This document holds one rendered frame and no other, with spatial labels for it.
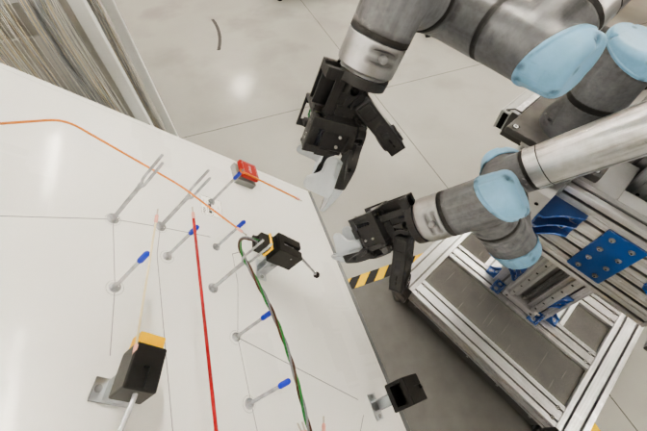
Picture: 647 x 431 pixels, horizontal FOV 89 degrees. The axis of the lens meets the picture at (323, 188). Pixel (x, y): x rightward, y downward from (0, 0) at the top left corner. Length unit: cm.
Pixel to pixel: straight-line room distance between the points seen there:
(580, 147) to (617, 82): 28
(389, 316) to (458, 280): 39
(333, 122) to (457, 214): 23
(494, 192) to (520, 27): 21
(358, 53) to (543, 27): 19
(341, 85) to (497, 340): 145
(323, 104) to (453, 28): 18
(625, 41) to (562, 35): 46
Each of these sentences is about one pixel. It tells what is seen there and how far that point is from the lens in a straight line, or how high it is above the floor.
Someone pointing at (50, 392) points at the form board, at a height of 133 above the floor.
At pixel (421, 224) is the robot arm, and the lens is 55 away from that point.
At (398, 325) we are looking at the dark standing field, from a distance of 181.
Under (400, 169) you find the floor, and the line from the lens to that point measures 232.
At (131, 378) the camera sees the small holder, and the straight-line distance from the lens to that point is 41.
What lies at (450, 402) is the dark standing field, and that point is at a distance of 181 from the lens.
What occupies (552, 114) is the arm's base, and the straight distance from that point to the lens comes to 98.
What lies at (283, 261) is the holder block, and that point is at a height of 114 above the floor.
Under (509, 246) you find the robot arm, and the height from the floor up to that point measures 126.
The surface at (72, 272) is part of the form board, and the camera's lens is 52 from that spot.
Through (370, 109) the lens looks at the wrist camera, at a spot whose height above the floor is 144.
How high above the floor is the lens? 171
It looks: 53 degrees down
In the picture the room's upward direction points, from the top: straight up
